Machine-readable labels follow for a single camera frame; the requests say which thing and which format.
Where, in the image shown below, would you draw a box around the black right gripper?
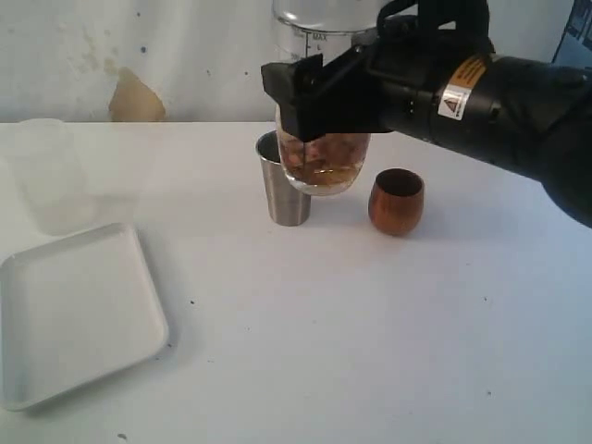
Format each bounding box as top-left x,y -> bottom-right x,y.
260,1 -> 493,142

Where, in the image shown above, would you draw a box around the brown wooden blocks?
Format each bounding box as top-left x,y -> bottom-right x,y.
279,133 -> 370,184

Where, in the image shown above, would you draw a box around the clear plastic shaker cup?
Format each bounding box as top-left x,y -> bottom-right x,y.
272,0 -> 385,196

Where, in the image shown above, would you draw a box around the stainless steel cup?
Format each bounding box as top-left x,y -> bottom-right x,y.
255,130 -> 312,227

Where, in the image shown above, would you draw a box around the brown wooden cup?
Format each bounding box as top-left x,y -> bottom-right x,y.
368,168 -> 425,236

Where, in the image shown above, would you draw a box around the translucent plastic cup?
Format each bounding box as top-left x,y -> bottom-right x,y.
3,118 -> 97,236

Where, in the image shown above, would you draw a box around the white rectangular tray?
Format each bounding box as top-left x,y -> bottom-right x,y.
1,223 -> 169,411

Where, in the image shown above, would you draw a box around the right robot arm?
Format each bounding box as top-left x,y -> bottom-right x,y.
261,1 -> 591,225

